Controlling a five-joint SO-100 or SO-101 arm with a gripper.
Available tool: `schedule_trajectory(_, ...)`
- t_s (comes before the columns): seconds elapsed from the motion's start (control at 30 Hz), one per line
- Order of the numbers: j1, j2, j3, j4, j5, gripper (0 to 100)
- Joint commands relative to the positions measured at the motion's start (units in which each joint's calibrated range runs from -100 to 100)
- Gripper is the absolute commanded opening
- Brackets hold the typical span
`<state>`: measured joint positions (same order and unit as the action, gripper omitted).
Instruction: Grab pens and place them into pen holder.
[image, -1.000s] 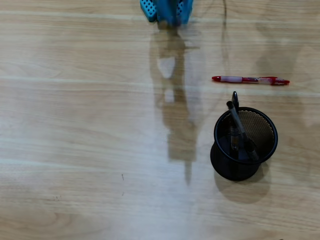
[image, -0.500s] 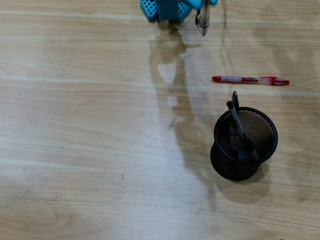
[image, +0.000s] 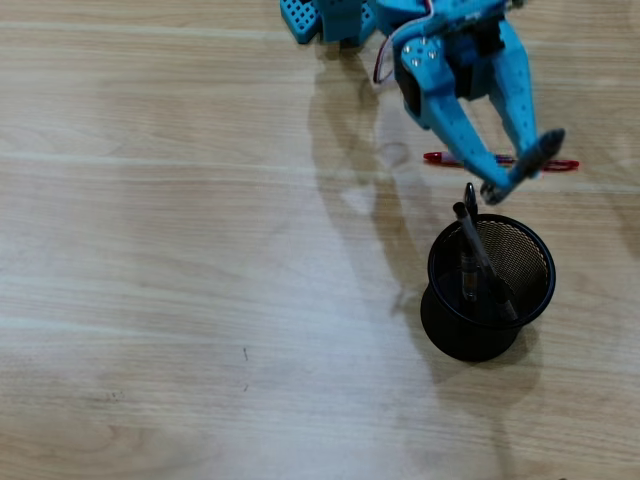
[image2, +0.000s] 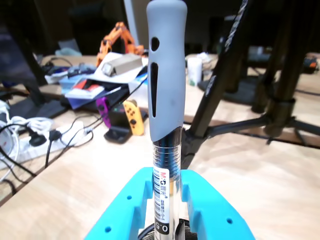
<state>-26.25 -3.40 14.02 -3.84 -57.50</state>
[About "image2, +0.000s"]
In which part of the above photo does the brown cardboard box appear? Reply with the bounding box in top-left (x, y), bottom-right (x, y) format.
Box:
top-left (101, 53), bottom-right (143, 77)

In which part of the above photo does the clear pen with grey grip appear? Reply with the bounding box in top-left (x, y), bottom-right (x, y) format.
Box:
top-left (146, 0), bottom-right (188, 240)

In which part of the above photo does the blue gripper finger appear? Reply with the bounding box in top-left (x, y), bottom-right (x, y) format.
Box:
top-left (179, 169), bottom-right (256, 240)
top-left (83, 166), bottom-right (155, 240)

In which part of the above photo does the stack of papers and books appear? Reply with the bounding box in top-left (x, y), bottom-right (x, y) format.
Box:
top-left (59, 72), bottom-right (148, 111)

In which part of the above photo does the white upright post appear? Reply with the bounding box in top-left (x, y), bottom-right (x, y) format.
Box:
top-left (123, 0), bottom-right (141, 46)

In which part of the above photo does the black power plug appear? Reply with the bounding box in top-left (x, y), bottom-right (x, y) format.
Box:
top-left (28, 131), bottom-right (47, 147)

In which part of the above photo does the pale green cloth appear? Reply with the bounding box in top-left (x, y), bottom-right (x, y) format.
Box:
top-left (54, 47), bottom-right (82, 57)

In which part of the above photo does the orange black gadget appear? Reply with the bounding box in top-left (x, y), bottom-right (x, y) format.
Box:
top-left (303, 56), bottom-right (320, 75)

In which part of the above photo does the white cable bundle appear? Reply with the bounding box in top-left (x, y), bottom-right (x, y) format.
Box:
top-left (0, 99), bottom-right (55, 131)

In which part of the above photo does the black mesh pen holder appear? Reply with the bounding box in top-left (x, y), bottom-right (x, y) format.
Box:
top-left (137, 219), bottom-right (200, 240)

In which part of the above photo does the white power strip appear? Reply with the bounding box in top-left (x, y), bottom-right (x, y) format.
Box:
top-left (0, 119), bottom-right (85, 163)

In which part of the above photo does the black monitor with stand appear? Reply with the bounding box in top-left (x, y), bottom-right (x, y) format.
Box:
top-left (0, 0), bottom-right (70, 120)

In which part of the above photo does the black camera tripod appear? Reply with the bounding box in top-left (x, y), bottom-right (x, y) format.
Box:
top-left (182, 0), bottom-right (320, 173)

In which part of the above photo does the purple game controller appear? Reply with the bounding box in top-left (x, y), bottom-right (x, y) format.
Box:
top-left (96, 96), bottom-right (112, 128)

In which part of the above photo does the orange game controller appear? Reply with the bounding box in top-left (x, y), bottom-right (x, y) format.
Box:
top-left (122, 99), bottom-right (145, 136)

